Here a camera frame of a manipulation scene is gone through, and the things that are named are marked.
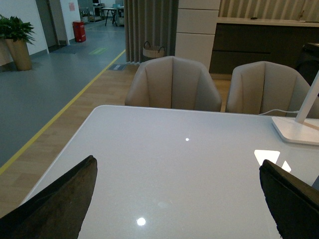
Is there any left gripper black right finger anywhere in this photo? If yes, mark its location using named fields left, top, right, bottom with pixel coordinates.
left=259, top=160, right=319, bottom=239

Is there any dark sideboard cabinet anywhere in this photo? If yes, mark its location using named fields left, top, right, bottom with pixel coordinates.
left=209, top=17, right=319, bottom=74

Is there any red bin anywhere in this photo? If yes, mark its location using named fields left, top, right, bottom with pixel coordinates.
left=72, top=20, right=86, bottom=42

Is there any white lamp cable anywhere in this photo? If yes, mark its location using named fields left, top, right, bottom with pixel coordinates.
left=258, top=109, right=302, bottom=116

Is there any white desk lamp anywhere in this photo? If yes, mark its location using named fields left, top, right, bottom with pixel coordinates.
left=272, top=75, right=319, bottom=145

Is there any beige chair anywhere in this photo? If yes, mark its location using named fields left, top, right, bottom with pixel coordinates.
left=225, top=61, right=310, bottom=117
left=125, top=56, right=222, bottom=112

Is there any beige chair left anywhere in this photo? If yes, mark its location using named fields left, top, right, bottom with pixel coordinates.
left=125, top=56, right=222, bottom=112

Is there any tan plant pot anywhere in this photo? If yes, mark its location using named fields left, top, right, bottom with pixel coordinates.
left=5, top=39, right=32, bottom=71

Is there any distant black-legged table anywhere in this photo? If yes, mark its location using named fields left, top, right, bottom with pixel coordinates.
left=101, top=6, right=125, bottom=26

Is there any white cabinet column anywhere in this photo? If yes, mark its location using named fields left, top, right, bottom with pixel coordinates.
left=175, top=0, right=221, bottom=69

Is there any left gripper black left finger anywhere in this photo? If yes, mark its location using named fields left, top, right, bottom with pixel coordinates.
left=0, top=155, right=98, bottom=239

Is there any beige chair right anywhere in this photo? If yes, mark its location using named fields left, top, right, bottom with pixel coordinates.
left=225, top=61, right=310, bottom=117

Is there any black washing machine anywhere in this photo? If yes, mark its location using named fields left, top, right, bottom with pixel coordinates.
left=295, top=43, right=319, bottom=86

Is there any grey curtain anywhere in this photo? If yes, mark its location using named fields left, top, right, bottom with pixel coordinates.
left=124, top=0, right=179, bottom=63

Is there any woven basket with handles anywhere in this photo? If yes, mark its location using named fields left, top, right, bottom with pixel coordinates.
left=143, top=41, right=165, bottom=62

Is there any green potted plant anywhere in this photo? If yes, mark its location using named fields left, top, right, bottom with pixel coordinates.
left=0, top=15, right=35, bottom=44

